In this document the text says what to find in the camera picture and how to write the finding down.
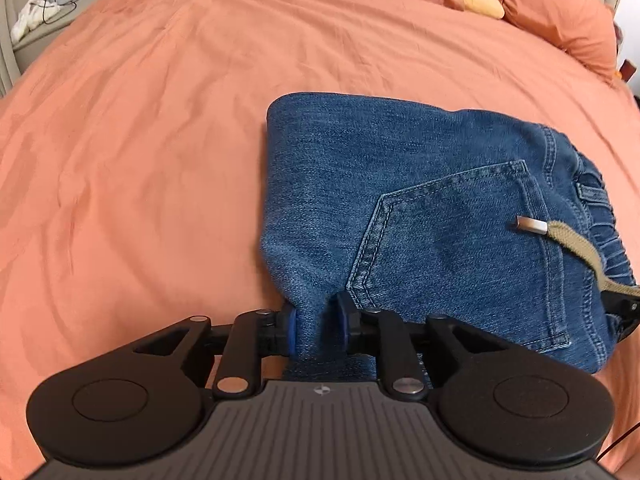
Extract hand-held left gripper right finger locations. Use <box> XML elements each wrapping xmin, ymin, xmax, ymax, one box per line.
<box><xmin>335</xmin><ymin>291</ymin><xmax>501</xmax><ymax>401</ymax></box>

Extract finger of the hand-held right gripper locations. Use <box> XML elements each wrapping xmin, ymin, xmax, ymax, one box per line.
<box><xmin>602</xmin><ymin>287</ymin><xmax>640</xmax><ymax>346</ymax></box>

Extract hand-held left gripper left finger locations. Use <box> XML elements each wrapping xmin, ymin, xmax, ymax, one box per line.
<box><xmin>132</xmin><ymin>307</ymin><xmax>301</xmax><ymax>395</ymax></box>

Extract crumpled white cloth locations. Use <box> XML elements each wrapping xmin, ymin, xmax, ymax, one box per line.
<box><xmin>10</xmin><ymin>0</ymin><xmax>65</xmax><ymax>44</ymax></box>

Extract blue denim pants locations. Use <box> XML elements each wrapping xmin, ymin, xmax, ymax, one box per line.
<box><xmin>260</xmin><ymin>91</ymin><xmax>640</xmax><ymax>382</ymax></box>

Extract orange duvet cover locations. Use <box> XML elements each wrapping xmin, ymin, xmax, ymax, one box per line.
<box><xmin>0</xmin><ymin>0</ymin><xmax>640</xmax><ymax>480</ymax></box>

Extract beige bedside table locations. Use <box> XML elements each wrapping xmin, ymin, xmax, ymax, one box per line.
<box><xmin>0</xmin><ymin>0</ymin><xmax>117</xmax><ymax>98</ymax></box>

